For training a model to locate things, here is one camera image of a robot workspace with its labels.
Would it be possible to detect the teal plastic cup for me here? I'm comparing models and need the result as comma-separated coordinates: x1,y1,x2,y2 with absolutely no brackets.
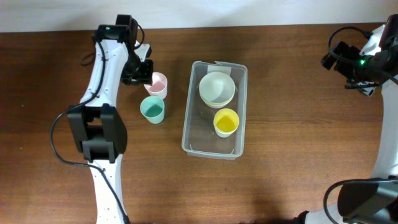
140,96,165,124

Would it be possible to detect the yellow plastic cup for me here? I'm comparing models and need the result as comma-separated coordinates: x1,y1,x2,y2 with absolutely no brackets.
213,108,239,134

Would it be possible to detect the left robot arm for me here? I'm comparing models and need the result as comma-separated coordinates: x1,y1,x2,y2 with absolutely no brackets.
67,14,153,223

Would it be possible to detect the white label on container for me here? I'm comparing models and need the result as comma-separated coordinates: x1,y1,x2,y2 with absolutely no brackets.
207,65,231,76

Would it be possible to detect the pink plastic cup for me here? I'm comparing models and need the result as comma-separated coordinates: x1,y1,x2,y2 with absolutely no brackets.
144,72,168,100

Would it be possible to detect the white plastic bowl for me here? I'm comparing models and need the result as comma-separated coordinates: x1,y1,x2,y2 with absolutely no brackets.
199,72,235,93

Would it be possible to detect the white plastic cup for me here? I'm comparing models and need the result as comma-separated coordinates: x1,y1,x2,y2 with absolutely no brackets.
215,126,238,138

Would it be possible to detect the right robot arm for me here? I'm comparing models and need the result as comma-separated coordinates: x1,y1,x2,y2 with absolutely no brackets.
292,14,397,224

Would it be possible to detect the teal plastic bowl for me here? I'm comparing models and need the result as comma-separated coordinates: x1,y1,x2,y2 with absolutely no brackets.
200,91,234,105

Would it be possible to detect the clear plastic storage container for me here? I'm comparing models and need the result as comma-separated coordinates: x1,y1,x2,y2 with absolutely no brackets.
182,61,248,160

